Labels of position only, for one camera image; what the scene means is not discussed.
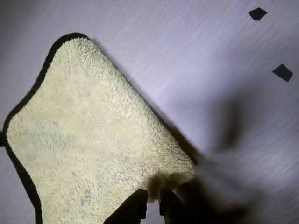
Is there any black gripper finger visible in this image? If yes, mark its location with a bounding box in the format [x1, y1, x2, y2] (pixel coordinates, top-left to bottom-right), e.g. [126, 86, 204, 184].
[158, 187, 188, 224]
[104, 189, 149, 224]

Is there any yellow towel with black trim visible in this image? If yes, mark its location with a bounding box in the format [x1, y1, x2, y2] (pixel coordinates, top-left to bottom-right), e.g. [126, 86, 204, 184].
[0, 32, 197, 224]

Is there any black square tape marker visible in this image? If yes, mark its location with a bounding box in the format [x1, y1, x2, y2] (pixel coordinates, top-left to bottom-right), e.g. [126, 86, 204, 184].
[248, 7, 268, 21]
[271, 63, 293, 83]

